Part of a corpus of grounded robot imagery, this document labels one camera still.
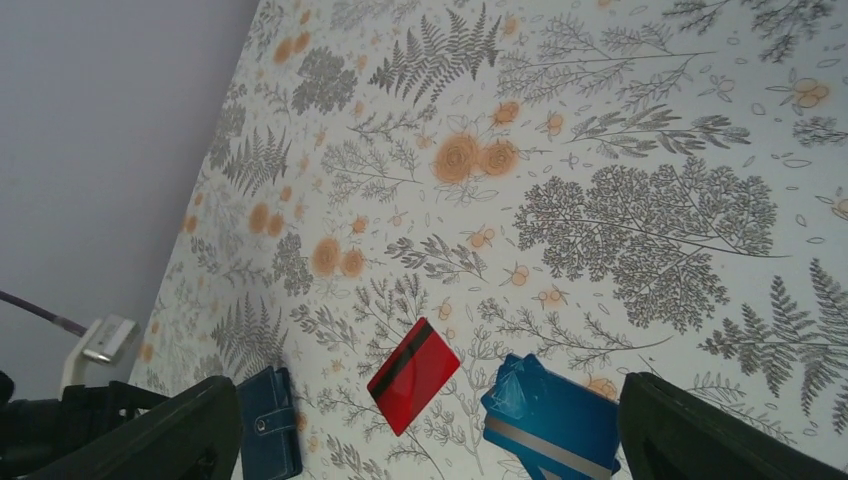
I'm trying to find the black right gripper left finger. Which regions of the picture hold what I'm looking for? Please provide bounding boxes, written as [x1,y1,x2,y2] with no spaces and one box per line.
[25,376,242,479]

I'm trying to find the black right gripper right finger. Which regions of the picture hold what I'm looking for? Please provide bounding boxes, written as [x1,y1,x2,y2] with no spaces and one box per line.
[618,372,847,480]

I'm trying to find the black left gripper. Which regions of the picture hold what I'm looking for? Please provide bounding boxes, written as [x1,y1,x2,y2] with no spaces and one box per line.
[1,374,168,479]

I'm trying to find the blue denim card holder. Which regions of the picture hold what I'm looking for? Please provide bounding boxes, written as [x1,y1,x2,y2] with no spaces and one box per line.
[237,366,303,480]

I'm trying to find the blue card with silver stripe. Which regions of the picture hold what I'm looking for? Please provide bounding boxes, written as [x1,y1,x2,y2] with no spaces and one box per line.
[481,354,621,479]

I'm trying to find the red card with black stripe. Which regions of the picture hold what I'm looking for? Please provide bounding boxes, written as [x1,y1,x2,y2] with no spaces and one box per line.
[367,317,460,437]

